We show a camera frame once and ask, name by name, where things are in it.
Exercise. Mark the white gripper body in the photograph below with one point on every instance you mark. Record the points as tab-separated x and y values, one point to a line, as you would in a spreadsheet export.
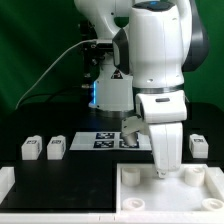
166	143

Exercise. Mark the white square tabletop part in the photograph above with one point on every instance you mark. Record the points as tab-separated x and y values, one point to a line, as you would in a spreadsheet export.
193	188

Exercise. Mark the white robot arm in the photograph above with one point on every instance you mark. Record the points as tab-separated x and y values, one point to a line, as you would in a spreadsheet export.
146	47

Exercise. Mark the white front edge strip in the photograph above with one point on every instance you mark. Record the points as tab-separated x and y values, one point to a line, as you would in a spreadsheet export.
139	218

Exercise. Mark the white tag sheet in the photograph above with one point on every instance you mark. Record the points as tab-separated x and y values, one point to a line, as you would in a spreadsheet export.
107	141

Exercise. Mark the white left obstacle block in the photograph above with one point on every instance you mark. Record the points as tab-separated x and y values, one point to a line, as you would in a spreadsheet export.
7	180

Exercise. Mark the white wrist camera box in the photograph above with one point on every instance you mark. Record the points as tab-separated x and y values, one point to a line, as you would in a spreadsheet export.
134	130

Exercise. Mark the black rear camera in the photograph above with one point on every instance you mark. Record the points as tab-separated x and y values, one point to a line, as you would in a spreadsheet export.
102	44

